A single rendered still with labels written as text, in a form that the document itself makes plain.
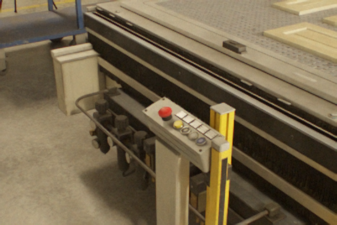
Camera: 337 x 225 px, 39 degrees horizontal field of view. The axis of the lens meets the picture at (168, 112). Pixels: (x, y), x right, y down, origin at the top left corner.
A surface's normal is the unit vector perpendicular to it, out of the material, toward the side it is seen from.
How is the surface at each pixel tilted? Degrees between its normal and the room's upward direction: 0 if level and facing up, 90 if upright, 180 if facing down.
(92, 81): 90
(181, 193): 90
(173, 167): 90
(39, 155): 0
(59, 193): 0
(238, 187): 0
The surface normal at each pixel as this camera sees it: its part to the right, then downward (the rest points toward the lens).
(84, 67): 0.55, 0.38
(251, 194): 0.00, -0.89
